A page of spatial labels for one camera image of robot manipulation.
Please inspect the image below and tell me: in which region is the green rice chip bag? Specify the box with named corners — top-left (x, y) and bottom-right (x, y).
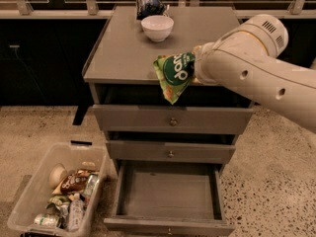
top-left (153, 52), bottom-right (196, 105)

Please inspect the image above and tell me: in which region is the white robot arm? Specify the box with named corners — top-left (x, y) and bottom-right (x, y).
top-left (195, 14), bottom-right (316, 132)

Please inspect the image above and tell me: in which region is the top grey drawer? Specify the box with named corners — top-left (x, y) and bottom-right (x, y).
top-left (93, 105), bottom-right (253, 134)

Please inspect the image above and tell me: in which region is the middle grey drawer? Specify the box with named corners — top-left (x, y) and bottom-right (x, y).
top-left (107, 140), bottom-right (236, 164)

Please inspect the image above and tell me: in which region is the grey wooden drawer cabinet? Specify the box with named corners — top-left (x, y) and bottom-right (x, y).
top-left (81, 5), bottom-right (274, 237)

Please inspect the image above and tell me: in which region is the bottom grey open drawer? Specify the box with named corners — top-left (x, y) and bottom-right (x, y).
top-left (105, 161), bottom-right (234, 237)

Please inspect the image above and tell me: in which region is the dark blue chip bag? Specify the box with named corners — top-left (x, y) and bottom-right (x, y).
top-left (136, 0), bottom-right (169, 20)

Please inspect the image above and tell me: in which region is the brown snack bag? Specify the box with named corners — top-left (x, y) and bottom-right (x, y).
top-left (52, 169), bottom-right (96, 195)

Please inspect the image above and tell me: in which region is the green crumpled snack bag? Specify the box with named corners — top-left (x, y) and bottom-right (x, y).
top-left (45, 195), bottom-right (70, 210)

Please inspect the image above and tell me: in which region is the white ceramic bowl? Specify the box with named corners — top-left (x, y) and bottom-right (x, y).
top-left (141, 15), bottom-right (174, 42)

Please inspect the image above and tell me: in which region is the green soda can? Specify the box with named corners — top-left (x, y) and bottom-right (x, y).
top-left (82, 174), bottom-right (99, 198)

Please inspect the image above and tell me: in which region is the tan bowl in bin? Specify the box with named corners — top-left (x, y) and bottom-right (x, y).
top-left (48, 163), bottom-right (67, 189)

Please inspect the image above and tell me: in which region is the clear plastic water bottle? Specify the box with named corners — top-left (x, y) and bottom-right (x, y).
top-left (67, 194), bottom-right (84, 232)

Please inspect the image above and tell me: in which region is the clear plastic storage bin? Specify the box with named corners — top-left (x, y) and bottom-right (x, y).
top-left (8, 143), bottom-right (107, 237)

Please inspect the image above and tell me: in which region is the silver green can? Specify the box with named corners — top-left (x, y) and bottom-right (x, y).
top-left (34, 213), bottom-right (60, 228)

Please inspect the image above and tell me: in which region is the metal window railing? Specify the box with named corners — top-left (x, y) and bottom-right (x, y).
top-left (0, 0), bottom-right (316, 20)

